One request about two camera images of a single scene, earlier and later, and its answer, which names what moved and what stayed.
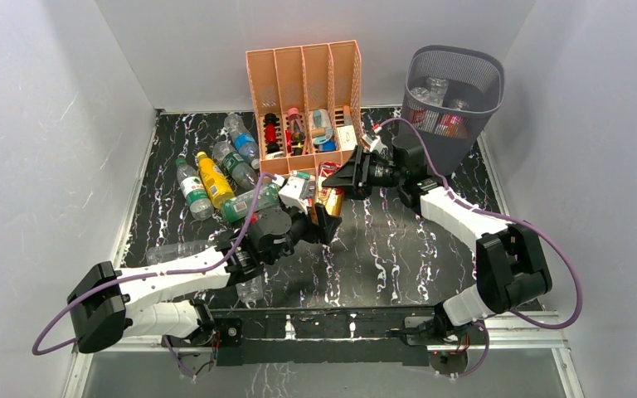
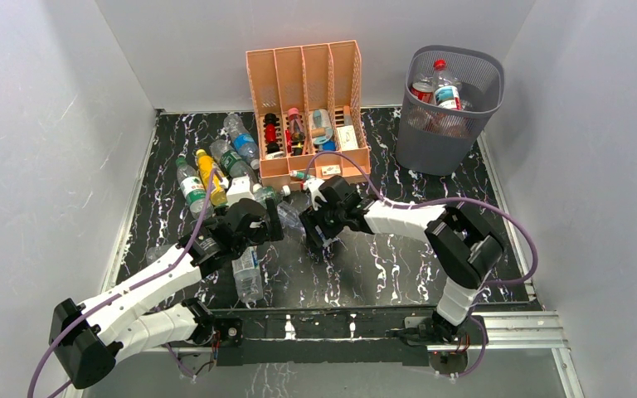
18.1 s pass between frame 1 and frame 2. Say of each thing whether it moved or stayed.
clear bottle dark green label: stayed
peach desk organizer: stayed
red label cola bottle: moved
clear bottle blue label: stayed
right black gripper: moved
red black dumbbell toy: stayed
